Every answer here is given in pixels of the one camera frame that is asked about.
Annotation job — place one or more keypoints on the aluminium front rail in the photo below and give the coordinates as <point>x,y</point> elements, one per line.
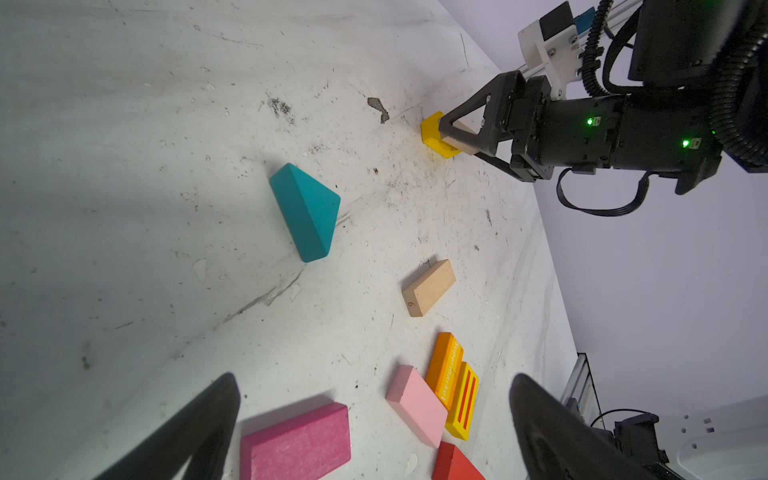
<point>580,393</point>

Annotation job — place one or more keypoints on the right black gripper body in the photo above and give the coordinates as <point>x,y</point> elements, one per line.
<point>546,134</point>

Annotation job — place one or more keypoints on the yellow red striped block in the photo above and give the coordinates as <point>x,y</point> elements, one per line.
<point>461,413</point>

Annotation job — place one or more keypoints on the orange ridged wood block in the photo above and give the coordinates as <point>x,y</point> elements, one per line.
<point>444,367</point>

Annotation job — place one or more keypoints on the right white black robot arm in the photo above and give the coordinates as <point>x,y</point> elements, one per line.
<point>680,85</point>

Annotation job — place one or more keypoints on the teal triangular wood block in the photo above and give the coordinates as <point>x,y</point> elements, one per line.
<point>309,208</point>

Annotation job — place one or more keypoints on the pink wood block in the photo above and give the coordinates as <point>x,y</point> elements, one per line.
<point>417,405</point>

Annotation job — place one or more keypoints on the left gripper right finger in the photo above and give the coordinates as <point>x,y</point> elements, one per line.
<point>555,444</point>

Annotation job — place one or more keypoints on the red wood block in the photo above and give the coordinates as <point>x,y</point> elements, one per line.
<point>452,464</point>

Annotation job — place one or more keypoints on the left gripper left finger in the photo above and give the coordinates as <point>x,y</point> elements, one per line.
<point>196,439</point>

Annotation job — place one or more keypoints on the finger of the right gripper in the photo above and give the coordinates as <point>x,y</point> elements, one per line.
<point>516,172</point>
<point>494,103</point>

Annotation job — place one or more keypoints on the magenta wood block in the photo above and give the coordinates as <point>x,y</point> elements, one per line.
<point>308,446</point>

